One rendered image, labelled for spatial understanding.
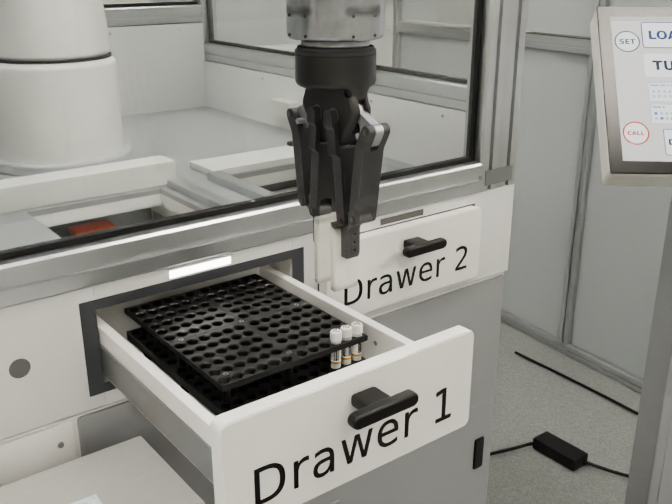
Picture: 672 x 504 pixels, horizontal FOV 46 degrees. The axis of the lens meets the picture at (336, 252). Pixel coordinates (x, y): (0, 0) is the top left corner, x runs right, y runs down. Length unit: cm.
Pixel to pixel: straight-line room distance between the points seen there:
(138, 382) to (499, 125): 66
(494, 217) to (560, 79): 148
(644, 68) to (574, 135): 127
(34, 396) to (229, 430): 32
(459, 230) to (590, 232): 153
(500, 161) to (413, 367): 54
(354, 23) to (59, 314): 43
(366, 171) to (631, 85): 75
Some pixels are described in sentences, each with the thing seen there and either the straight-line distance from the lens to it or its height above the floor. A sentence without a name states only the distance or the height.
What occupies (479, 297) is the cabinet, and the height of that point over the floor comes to 77.
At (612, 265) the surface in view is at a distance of 265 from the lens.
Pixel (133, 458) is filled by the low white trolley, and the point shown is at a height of 76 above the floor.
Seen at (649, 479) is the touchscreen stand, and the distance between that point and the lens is 173.
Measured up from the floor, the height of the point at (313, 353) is 90.
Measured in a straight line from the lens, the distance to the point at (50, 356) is 90.
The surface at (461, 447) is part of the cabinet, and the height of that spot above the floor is 50.
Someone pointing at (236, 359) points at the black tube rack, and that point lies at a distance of 80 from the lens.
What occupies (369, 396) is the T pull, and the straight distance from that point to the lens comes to 71.
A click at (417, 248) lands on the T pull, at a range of 107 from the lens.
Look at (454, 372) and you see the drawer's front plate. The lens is 81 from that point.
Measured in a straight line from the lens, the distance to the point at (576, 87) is 265.
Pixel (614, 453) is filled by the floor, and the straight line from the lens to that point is 238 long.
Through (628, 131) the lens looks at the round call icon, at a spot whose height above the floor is 102.
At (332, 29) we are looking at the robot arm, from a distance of 71.
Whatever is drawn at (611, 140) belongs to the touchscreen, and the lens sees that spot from 134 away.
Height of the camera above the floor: 127
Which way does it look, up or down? 20 degrees down
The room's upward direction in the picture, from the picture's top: straight up
